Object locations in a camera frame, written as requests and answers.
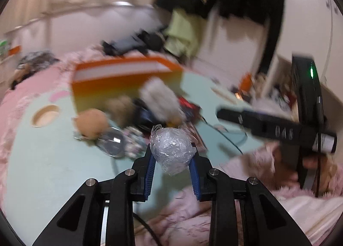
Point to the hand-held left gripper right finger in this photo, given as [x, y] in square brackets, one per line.
[195, 179]

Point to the orange and white strip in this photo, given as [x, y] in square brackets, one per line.
[14, 50]

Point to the person's right hand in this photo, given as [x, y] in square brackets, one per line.
[312, 164]

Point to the pile of patterned clothes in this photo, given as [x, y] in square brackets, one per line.
[34, 59]

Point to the beige fluffy plush toy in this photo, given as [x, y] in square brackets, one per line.
[120, 109]

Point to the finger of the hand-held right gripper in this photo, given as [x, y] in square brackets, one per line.
[262, 125]

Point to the round brown plush toy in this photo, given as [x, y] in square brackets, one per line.
[91, 124]

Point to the green and white bag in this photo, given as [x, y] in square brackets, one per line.
[3, 46]

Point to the small patterned card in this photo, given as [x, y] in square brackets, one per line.
[132, 141]

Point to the dark blue pouch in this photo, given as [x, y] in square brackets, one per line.
[144, 117]

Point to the white fluffy plush toy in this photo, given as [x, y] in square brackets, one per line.
[158, 98]

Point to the orange cardboard box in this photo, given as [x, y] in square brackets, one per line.
[107, 87]

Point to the orange bottle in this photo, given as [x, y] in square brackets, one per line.
[246, 82]

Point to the hanging light green garment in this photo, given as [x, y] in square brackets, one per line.
[182, 31]

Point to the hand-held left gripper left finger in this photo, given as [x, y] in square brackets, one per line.
[150, 175]

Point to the plastic-wrapped silver ball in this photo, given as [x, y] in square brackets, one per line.
[171, 146]

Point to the red packet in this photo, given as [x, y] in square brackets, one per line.
[189, 108]

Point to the clear plastic ball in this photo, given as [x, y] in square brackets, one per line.
[112, 144]

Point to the pink bed cover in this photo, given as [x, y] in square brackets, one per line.
[16, 106]

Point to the fluffy light pink duvet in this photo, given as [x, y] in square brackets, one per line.
[187, 222]

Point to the pile of black clothes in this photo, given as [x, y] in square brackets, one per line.
[128, 42]

